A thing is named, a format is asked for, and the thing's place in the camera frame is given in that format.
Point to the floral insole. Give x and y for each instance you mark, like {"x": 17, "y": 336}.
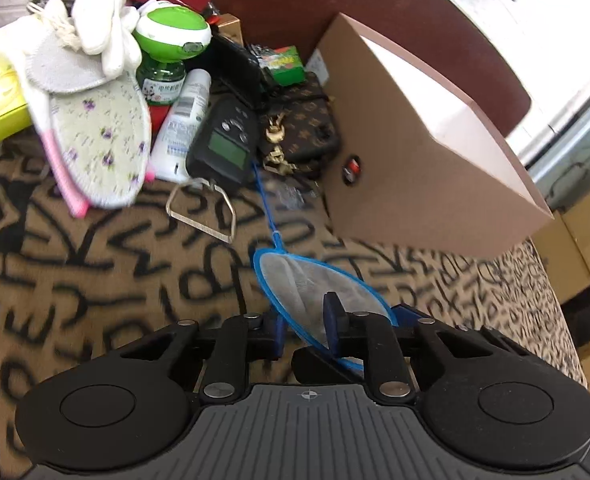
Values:
{"x": 105, "y": 145}

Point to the small white bottle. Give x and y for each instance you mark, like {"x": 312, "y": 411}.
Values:
{"x": 182, "y": 125}

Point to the black handheld scale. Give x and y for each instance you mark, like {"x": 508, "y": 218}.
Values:
{"x": 222, "y": 140}

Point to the black glasses case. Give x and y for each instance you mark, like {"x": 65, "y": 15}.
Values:
{"x": 237, "y": 67}

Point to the white gloves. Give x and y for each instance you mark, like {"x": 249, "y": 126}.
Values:
{"x": 50, "y": 22}

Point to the letter print desktop cloth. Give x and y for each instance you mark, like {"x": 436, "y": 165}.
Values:
{"x": 100, "y": 270}

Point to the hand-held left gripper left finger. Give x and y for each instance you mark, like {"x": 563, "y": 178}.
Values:
{"x": 278, "y": 335}

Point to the green small box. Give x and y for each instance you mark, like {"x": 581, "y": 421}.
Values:
{"x": 287, "y": 65}

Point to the green white mosquito repellent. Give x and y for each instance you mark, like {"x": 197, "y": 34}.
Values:
{"x": 172, "y": 35}

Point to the brown cardboard box white inside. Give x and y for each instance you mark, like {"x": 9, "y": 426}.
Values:
{"x": 425, "y": 160}

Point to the brown monogram wallet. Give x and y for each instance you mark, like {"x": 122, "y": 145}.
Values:
{"x": 305, "y": 120}

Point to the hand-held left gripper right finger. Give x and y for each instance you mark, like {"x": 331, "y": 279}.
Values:
{"x": 333, "y": 322}

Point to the small blue aquarium net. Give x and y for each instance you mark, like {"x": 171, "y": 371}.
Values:
{"x": 300, "y": 280}

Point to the open corrugated carton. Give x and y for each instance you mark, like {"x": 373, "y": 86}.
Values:
{"x": 582, "y": 240}

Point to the grey insole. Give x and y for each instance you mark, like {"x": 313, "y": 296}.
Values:
{"x": 60, "y": 67}

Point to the pink insole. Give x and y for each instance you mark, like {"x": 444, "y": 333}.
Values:
{"x": 65, "y": 180}

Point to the small clear plastic piece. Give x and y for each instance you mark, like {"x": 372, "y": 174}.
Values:
{"x": 291, "y": 197}

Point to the gold small box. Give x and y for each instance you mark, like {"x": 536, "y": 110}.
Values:
{"x": 229, "y": 29}

